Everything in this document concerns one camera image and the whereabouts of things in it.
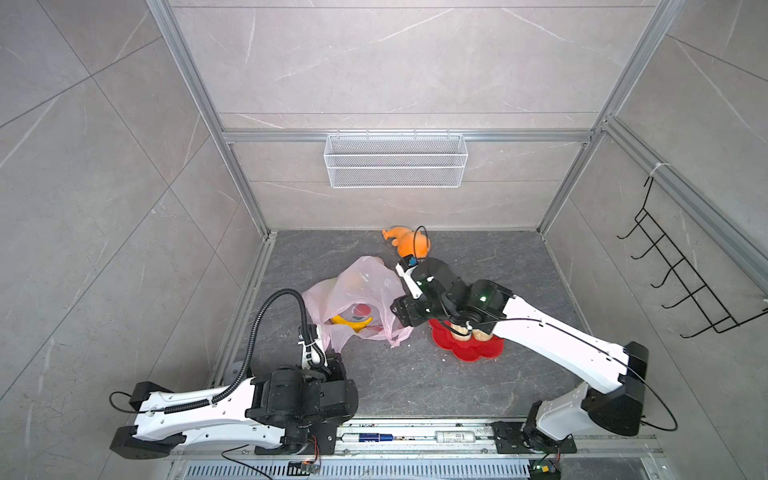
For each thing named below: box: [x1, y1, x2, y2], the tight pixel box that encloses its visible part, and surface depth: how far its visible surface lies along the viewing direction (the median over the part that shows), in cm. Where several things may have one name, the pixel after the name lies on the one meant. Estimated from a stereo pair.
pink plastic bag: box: [302, 256, 414, 352], surface depth 89 cm
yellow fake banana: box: [331, 315, 373, 332], surface depth 95 cm
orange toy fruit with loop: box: [382, 226, 431, 259], surface depth 112 cm
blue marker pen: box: [358, 432, 394, 442], surface depth 75 cm
